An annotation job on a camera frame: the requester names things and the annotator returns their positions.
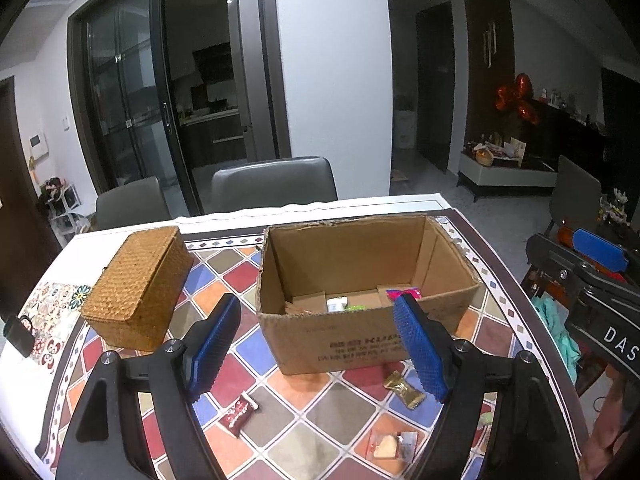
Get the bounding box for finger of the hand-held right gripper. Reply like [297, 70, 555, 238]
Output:
[524, 233, 601, 291]
[571, 227, 632, 272]

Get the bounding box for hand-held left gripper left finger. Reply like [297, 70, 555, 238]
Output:
[55, 292, 243, 480]

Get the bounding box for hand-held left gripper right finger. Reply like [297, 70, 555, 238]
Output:
[392, 292, 586, 480]

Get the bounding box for gold candy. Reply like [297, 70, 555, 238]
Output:
[382, 370, 427, 410]

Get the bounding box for brown cardboard box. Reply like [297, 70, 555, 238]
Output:
[256, 214, 484, 377]

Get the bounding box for dark red snack packet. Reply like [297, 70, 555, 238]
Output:
[218, 393, 262, 437]

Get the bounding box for clear packet with yellow snack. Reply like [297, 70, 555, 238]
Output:
[367, 430, 419, 462]

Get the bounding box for person's right forearm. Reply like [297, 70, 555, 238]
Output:
[580, 367, 633, 480]

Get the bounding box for orange wooden chair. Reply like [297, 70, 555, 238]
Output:
[520, 217, 626, 331]

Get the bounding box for teal cloth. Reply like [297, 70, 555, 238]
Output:
[531, 296, 583, 383]

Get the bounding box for woven wicker lidded basket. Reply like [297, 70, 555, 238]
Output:
[80, 225, 195, 352]

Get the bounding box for low white cabinet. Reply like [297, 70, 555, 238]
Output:
[457, 150, 558, 203]

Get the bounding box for red foil balloons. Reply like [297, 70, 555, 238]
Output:
[495, 72, 542, 126]

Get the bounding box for floral patterned placemat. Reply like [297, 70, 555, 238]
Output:
[17, 281, 93, 373]

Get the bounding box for grey dining chair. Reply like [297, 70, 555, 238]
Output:
[210, 156, 338, 213]
[94, 176, 173, 231]

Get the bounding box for dark mug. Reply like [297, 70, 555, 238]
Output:
[2, 315, 38, 358]

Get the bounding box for white shoe rack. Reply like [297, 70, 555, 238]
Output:
[39, 177, 88, 241]

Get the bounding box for brown wooden door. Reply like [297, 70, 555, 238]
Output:
[0, 76, 63, 306]

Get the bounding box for sliding glass door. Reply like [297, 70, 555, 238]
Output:
[67, 0, 293, 216]

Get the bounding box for silver refrigerator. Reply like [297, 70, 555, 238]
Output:
[226, 0, 281, 163]

